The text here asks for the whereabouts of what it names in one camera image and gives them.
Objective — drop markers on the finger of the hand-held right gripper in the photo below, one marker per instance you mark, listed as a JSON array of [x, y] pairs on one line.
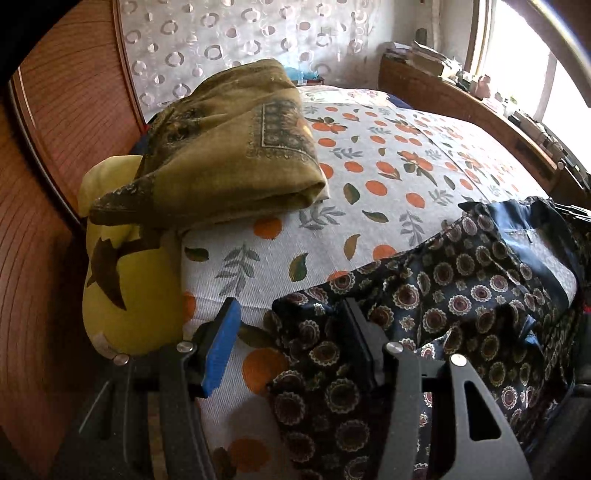
[[575, 213]]

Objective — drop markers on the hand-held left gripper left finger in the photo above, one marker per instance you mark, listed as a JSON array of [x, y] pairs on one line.
[[221, 346]]

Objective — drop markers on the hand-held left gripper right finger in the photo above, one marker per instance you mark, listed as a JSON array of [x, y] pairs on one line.
[[364, 346]]

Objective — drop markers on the dark circle-patterned garment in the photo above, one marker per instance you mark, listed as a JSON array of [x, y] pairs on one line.
[[461, 300]]

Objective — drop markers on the yellow pillow with brown print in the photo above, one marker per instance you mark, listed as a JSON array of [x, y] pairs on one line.
[[138, 300]]

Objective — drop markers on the pink figurine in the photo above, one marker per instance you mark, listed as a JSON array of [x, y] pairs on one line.
[[485, 87]]

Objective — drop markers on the orange-fruit print bedsheet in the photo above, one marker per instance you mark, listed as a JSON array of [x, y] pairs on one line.
[[392, 184]]

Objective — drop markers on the bright window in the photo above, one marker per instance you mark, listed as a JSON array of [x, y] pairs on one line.
[[517, 55]]

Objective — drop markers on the long wooden cabinet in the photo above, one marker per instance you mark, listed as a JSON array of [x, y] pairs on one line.
[[438, 97]]

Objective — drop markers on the olive patterned folded blanket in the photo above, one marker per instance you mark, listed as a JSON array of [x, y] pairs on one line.
[[221, 152]]

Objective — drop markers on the dark blue blanket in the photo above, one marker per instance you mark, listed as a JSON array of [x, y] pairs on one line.
[[397, 99]]

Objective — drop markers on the stack of books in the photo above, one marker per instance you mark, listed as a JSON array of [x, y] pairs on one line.
[[425, 57]]

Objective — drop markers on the sheer circle-patterned curtain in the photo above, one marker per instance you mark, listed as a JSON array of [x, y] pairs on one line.
[[231, 32]]

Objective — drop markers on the blue bag by wall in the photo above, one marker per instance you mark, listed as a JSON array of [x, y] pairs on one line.
[[302, 74]]

